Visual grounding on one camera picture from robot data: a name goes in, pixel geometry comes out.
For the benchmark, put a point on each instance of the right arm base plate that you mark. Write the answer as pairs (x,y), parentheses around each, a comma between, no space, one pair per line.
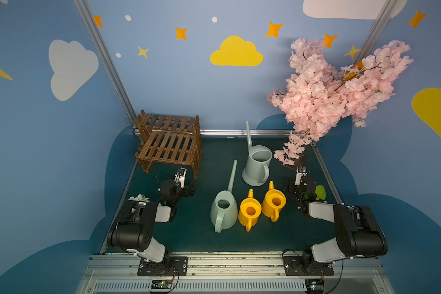
(296,266)

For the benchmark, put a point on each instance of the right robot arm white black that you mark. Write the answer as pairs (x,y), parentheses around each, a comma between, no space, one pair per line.
(357,232)

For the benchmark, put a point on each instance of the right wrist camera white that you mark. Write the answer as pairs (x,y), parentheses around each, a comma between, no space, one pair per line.
(300,172)

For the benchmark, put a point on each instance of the left circuit board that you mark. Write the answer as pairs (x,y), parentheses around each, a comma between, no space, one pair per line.
(162,285)

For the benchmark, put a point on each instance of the white flower potted plant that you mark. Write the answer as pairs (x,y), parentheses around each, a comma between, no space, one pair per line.
(139,198)

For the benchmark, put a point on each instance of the circuit board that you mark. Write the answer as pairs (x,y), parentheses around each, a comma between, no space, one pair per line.
(314,286)
(162,285)

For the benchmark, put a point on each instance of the brown wooden slatted shelf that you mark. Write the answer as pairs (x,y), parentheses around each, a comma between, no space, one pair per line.
(169,140)

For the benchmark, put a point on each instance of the right circuit board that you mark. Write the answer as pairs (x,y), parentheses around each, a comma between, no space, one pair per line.
(314,286)

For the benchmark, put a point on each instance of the aluminium back rail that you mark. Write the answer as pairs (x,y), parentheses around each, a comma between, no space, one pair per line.
(233,132)

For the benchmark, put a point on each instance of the green round object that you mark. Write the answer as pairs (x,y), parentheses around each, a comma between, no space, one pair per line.
(320,193)

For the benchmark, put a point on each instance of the large pale blue watering can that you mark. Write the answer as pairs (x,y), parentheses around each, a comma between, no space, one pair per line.
(256,171)

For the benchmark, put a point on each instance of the mint green watering can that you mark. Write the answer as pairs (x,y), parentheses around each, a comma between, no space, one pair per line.
(224,209)

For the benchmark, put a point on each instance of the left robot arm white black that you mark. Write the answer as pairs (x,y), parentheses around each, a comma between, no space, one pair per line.
(133,229)

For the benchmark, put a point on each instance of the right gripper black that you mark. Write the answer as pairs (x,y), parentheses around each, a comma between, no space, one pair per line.
(296,185)

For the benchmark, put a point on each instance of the yellow watering can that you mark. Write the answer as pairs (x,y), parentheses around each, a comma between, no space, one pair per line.
(273,202)
(250,210)

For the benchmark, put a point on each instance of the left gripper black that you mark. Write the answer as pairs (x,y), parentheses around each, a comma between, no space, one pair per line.
(185,187)

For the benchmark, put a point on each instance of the aluminium front rail frame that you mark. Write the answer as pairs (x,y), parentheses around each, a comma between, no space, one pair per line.
(231,273)

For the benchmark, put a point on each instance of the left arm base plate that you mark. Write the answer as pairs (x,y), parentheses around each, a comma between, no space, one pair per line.
(168,267)

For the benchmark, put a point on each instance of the pink cherry blossom tree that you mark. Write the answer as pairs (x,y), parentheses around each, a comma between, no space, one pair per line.
(318,95)

